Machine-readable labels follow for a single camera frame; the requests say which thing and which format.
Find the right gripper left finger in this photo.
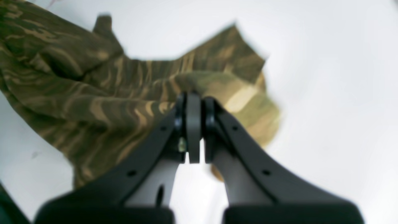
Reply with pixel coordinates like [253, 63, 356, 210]
[35, 92, 201, 224]

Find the camouflage t-shirt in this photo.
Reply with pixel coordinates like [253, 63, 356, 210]
[0, 0, 280, 188]

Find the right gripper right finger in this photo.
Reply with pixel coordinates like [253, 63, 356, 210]
[202, 97, 364, 224]

